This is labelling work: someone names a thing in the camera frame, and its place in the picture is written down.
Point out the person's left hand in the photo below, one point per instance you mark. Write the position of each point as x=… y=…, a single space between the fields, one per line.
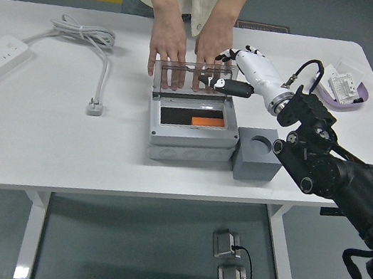
x=211 y=48

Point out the person's right hand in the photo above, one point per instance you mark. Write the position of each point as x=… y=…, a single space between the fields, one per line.
x=169 y=44

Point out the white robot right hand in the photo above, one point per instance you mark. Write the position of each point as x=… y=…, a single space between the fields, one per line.
x=259 y=73

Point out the clear hinged box lid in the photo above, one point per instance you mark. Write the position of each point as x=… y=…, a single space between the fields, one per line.
x=155 y=85

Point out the orange cylindrical battery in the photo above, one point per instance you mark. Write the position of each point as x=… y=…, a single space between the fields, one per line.
x=207 y=122

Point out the person's left forearm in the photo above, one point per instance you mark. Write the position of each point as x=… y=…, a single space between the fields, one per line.
x=232 y=3

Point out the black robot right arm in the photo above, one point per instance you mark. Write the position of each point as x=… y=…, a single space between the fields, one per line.
x=332 y=172

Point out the grey plastic junction box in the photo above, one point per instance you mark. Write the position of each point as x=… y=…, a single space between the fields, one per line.
x=190 y=140

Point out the dark floor sign mat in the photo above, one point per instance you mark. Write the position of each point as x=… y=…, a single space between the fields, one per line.
x=264 y=27

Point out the clear plastic packet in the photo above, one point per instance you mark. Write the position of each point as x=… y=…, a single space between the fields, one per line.
x=351 y=67

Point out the grey block with round hole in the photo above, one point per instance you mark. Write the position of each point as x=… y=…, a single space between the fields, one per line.
x=257 y=170

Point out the small black part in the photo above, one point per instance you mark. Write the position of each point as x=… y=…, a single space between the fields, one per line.
x=359 y=101

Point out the purple tray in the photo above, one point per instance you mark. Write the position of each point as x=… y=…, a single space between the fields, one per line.
x=364 y=93

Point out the black table control panel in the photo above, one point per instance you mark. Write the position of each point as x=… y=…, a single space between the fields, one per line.
x=329 y=211

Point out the white table leg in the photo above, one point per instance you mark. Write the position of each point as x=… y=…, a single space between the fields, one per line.
x=28 y=245
x=281 y=257

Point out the white switch module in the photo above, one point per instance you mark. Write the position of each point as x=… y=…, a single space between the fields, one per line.
x=344 y=87

